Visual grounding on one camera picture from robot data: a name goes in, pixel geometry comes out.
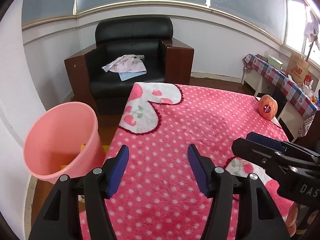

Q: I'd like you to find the white cabinet under table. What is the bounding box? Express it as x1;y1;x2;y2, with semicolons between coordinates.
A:
241;69;304;142

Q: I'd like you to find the brown paper shopping bag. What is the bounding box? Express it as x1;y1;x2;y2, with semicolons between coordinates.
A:
286;52;309;86

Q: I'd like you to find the right hand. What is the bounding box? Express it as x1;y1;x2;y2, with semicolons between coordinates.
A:
285;202;319;237

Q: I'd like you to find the red apple with sticker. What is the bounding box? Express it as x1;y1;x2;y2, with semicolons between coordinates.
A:
258;94;278;121

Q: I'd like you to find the light blue paper sheet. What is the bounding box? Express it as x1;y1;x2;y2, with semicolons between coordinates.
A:
119;70;146;81

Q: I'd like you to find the crumpled cloth on chair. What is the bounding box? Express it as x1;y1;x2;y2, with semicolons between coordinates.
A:
102;54;146;73

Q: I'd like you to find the pink plastic trash bin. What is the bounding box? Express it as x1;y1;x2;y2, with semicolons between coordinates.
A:
23;102;106;184

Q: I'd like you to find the green box on table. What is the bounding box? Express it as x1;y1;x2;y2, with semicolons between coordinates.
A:
267;56;283;70

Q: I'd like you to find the checkered tablecloth side table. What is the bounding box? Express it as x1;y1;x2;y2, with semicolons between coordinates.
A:
243;54;320;120

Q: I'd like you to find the black leather armchair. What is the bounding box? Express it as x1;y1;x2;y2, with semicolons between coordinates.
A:
65;15;194;115

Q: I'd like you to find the pink white fleece blanket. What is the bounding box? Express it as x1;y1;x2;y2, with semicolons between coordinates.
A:
79;81;296;240

